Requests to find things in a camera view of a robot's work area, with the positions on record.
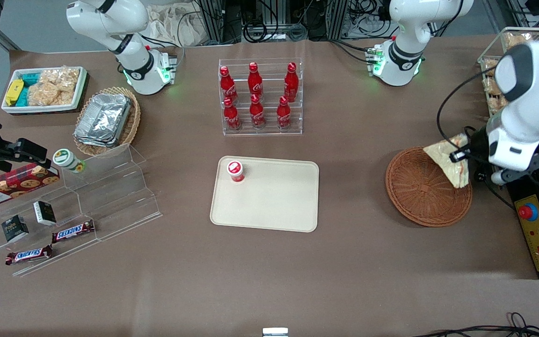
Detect cream plastic tray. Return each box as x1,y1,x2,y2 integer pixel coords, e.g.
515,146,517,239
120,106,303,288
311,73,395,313
210,156,320,233

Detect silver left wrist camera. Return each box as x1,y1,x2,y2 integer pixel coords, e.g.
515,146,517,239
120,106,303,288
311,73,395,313
491,157,539,186

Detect triangle sandwich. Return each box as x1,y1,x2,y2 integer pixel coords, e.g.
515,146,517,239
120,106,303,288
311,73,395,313
423,133,472,189

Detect bagged crispy snack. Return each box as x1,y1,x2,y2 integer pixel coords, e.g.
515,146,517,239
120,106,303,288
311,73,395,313
40,66,81,90
29,84,72,106

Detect black floor cable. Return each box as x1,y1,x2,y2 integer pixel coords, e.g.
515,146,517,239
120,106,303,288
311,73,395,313
415,313,539,337

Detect yellow snack packet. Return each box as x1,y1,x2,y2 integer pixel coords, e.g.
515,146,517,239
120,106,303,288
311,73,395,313
7,80,25,106

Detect red cola bottle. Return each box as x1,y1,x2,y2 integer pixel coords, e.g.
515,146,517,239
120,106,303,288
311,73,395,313
249,94,266,129
219,66,239,104
277,96,291,129
223,97,241,131
284,62,299,103
248,62,264,100

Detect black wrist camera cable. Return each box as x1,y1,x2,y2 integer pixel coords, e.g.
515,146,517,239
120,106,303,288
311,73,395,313
437,66,499,146

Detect thin arm base cable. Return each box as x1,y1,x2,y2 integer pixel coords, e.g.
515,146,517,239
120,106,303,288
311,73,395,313
139,33,186,72

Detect oval light wicker basket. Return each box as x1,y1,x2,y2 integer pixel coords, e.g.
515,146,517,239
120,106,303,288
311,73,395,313
73,87,141,156

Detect black power cable with plug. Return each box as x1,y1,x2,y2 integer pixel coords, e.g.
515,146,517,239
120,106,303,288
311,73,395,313
474,166,517,210

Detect green label white cup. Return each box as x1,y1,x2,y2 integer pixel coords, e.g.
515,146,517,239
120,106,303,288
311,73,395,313
53,148,86,174

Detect clear acrylic stepped shelf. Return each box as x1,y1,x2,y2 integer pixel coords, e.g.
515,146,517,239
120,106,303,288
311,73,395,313
0,144,162,277

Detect white crumpled cloth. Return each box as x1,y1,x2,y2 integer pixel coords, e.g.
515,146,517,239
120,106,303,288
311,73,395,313
146,4,205,47

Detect Snickers chocolate bar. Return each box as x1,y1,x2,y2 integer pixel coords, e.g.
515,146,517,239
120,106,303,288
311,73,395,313
52,220,95,244
5,245,53,266

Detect small black carton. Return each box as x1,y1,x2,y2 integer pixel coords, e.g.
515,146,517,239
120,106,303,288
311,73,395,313
33,200,57,226
1,214,29,242

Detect white wire basket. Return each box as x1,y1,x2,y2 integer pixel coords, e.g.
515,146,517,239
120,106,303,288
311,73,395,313
478,27,539,117

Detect white rectangular bin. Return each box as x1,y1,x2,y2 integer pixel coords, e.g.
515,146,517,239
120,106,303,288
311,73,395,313
1,66,87,114

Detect aluminium frame equipment rack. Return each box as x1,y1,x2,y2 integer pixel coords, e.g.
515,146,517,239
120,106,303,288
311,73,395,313
195,0,392,44

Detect black arm base cables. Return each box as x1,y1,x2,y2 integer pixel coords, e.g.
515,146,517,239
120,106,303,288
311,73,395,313
329,38,376,64

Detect clear acrylic bottle rack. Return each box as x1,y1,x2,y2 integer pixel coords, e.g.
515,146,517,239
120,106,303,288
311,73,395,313
218,58,304,136

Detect red tartan cookie box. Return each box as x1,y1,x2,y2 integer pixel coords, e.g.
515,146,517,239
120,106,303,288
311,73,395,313
0,164,60,209

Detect red lid white cup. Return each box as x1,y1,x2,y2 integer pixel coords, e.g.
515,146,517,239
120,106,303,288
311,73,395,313
226,161,245,183

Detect round brown wicker basket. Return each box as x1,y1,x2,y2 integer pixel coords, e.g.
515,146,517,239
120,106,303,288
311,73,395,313
386,147,473,227

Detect stacked foil containers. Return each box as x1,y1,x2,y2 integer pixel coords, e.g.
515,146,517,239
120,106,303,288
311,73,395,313
74,93,132,147

